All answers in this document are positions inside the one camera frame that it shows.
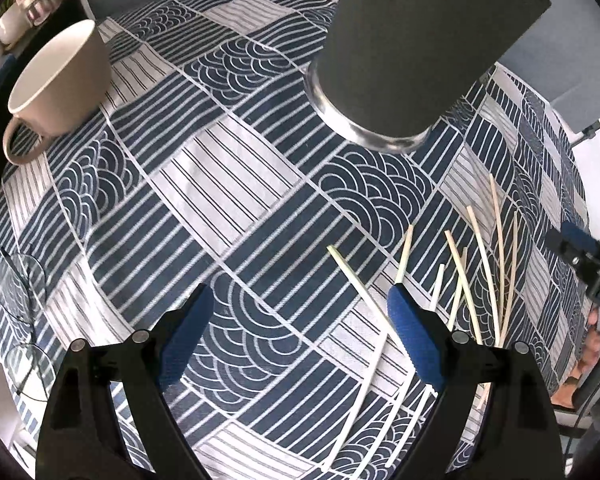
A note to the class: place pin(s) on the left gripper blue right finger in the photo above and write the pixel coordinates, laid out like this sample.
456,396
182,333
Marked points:
406,318

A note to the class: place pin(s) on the blue white patterned tablecloth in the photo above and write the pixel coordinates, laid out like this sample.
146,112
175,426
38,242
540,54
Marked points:
206,163

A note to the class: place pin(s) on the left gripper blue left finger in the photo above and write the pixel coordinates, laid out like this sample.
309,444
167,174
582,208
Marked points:
186,327

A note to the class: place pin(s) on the beige ceramic mug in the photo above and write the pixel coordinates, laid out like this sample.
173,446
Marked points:
59,88

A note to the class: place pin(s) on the person's right hand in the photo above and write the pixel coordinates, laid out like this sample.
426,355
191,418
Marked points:
589,357

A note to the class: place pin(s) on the black cylindrical utensil holder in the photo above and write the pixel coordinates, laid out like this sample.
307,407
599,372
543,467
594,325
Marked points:
390,68

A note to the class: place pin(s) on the clear glass on table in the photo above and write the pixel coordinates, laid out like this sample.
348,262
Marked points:
23,295

